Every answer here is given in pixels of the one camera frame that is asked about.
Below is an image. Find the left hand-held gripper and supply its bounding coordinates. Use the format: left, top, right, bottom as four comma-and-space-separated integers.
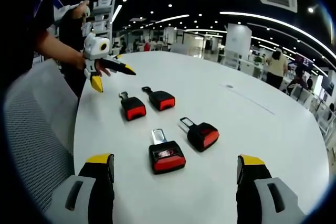
83, 32, 137, 93

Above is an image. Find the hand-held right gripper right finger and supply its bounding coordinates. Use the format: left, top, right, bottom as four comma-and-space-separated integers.
235, 154, 307, 224

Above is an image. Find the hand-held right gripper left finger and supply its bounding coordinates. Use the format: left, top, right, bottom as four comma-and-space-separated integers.
44, 153, 116, 224

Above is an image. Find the black seat belt buckle tongue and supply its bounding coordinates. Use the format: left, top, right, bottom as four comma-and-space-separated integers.
179, 117, 220, 153
141, 86, 176, 112
119, 91, 147, 122

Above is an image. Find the printed seat belt buckle tongue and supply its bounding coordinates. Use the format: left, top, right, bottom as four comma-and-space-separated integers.
148, 129, 186, 175

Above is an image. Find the person's left forearm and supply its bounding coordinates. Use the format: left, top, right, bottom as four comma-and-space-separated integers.
35, 28, 85, 69

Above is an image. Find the white shelf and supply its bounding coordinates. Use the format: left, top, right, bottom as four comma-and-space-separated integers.
91, 0, 117, 49

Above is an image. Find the grey mesh chair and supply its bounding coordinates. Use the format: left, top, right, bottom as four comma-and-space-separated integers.
4, 59, 80, 216

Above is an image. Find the person's body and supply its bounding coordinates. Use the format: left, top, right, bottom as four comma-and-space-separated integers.
0, 0, 69, 96

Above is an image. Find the dark monitor screen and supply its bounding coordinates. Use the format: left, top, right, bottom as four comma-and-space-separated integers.
321, 75, 336, 93

